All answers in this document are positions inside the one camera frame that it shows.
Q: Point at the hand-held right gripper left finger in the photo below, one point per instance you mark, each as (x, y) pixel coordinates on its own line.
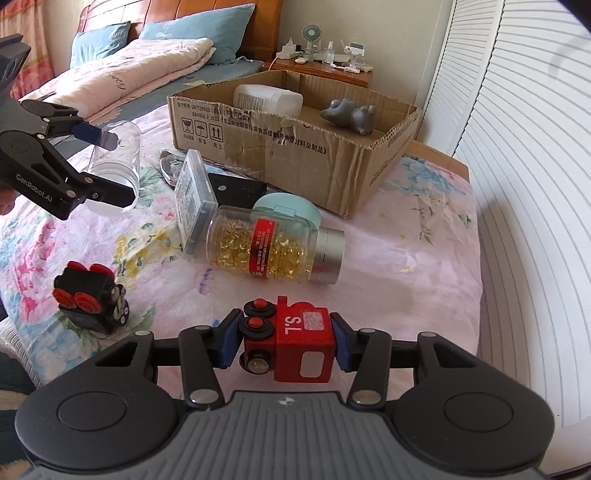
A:
(226, 344)

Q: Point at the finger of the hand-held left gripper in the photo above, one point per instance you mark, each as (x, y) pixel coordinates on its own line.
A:
(111, 194)
(85, 132)

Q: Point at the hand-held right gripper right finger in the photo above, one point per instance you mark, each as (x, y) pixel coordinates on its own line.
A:
(344, 350)

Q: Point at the clear plastic jar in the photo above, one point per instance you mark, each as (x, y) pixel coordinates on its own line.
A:
(120, 166)

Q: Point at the red toy car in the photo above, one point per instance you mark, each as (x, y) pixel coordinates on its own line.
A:
(300, 350)

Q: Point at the clear plastic case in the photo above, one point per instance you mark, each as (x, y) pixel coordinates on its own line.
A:
(194, 198)

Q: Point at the glass jar of yellow capsules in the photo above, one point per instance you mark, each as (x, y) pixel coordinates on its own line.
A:
(231, 244)

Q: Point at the black toy train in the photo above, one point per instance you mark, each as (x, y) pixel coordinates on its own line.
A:
(87, 295)

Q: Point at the black remote-like object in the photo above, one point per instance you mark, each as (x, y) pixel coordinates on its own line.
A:
(235, 191)

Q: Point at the teal round container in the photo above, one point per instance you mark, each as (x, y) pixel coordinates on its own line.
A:
(286, 205)

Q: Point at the cardboard box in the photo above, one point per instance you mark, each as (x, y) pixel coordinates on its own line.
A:
(277, 147)

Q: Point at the grey mouse toy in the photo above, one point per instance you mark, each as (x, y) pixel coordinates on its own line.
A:
(346, 115)

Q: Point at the patterned curtain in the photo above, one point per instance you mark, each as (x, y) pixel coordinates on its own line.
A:
(27, 18)

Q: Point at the pink quilt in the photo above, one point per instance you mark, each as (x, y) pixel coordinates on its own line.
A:
(138, 64)

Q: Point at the pink floral sheet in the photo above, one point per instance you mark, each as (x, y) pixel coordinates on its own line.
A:
(392, 277)

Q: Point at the blue pillow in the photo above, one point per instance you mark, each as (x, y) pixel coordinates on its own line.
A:
(99, 44)
(184, 30)

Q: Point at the blue-grey bed sheet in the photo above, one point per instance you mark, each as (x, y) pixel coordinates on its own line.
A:
(207, 74)

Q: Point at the wooden headboard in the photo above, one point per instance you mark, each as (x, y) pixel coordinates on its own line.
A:
(221, 11)

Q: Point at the white power strip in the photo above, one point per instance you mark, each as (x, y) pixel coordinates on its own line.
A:
(288, 50)

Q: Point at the wooden nightstand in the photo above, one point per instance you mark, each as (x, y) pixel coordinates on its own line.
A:
(323, 71)

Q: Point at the small green desk fan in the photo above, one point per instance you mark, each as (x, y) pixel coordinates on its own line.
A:
(311, 33)

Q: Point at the white louvered closet door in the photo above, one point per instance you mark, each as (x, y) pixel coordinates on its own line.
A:
(438, 69)
(531, 184)

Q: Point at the clear small bottle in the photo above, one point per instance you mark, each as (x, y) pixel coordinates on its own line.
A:
(328, 53)

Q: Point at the small display stand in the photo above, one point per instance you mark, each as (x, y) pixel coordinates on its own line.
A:
(354, 48)

